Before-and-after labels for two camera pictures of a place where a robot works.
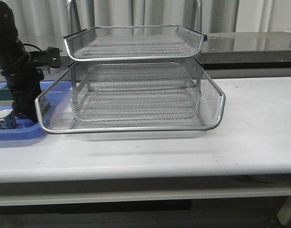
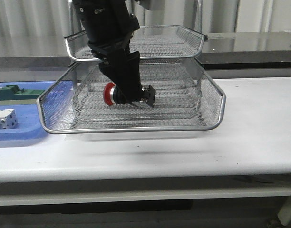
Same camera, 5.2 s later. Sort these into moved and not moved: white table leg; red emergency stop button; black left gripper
Moved: red emergency stop button; black left gripper
Not moved: white table leg
